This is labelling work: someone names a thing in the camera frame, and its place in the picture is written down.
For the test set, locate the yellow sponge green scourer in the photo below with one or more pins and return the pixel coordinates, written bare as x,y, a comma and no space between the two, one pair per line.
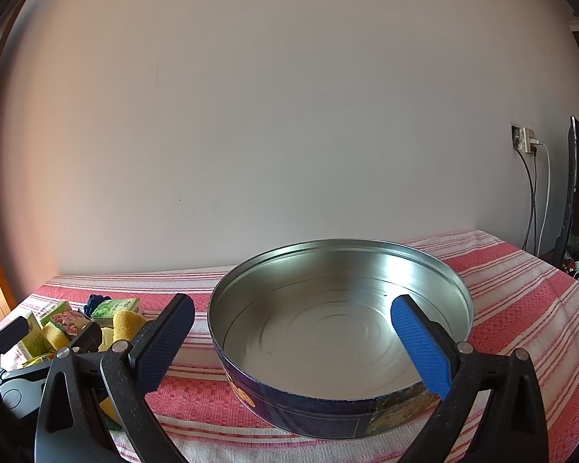
109,407
53,343
128,330

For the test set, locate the white charger plug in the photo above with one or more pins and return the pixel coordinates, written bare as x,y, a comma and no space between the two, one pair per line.
530,139

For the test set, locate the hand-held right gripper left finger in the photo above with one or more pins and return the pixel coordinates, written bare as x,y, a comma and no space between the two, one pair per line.
161,347

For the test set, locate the yellow snack packet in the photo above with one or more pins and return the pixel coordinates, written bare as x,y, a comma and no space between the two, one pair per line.
38,360

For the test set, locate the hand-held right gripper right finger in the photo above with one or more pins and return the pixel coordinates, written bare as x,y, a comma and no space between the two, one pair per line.
422,347

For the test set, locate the dark blue cloth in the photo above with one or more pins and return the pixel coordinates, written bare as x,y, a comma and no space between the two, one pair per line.
96,303

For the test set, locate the large green tissue pack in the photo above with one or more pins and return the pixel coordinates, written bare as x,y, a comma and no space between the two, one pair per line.
118,307

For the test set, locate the red striped tablecloth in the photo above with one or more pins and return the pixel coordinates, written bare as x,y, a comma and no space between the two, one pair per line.
511,289

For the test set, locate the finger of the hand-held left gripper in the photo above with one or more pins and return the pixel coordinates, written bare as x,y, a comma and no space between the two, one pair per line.
9,340
88,349

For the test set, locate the round blue metal tin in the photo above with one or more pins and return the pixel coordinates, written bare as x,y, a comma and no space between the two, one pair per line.
337,342

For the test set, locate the pink snack packet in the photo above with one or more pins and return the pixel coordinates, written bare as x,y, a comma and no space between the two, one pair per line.
70,330

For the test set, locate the black flat monitor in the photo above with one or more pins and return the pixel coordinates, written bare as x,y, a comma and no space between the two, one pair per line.
572,193

